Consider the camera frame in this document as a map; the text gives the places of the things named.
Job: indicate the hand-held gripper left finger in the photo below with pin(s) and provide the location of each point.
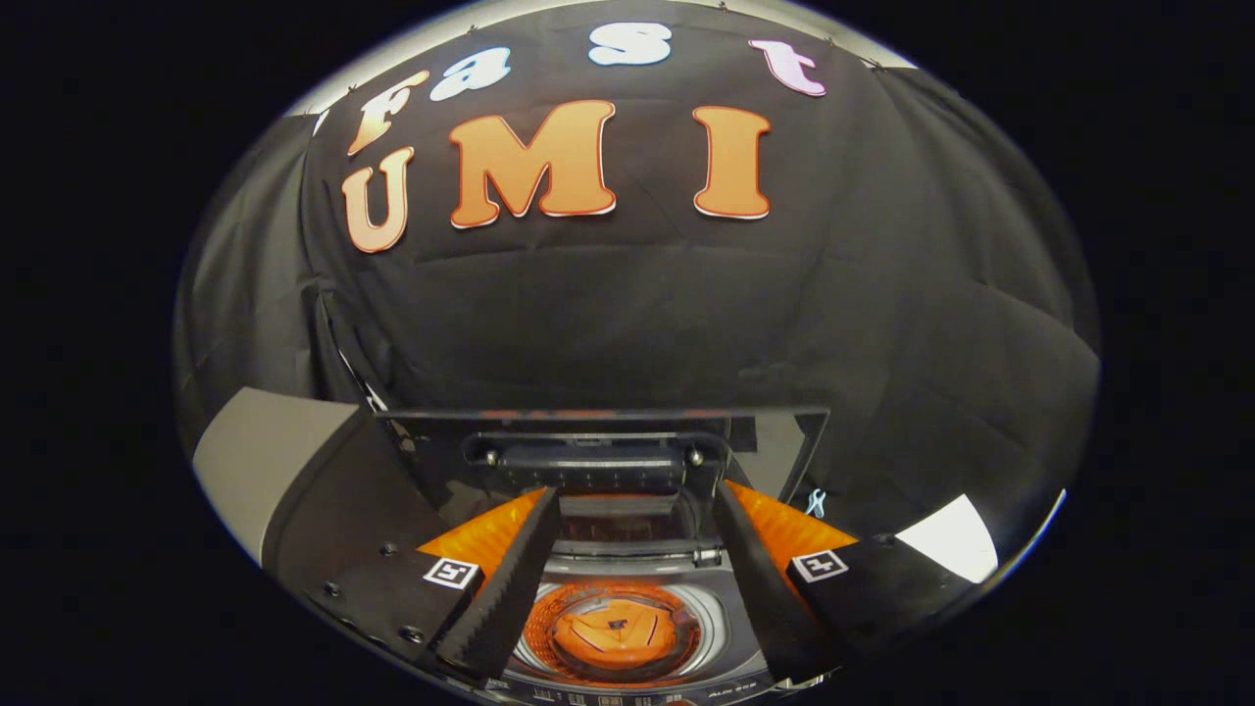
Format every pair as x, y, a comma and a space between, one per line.
510, 588

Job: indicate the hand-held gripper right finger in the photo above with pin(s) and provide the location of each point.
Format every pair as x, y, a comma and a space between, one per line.
755, 579

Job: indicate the yellow garment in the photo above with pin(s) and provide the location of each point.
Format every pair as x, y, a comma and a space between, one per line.
613, 632

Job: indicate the white sheet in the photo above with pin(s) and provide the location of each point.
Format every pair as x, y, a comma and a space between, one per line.
946, 539

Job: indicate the grey board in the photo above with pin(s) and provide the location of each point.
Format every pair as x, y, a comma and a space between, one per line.
255, 461

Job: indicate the black backdrop cloth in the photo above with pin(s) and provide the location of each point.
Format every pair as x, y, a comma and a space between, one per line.
637, 314

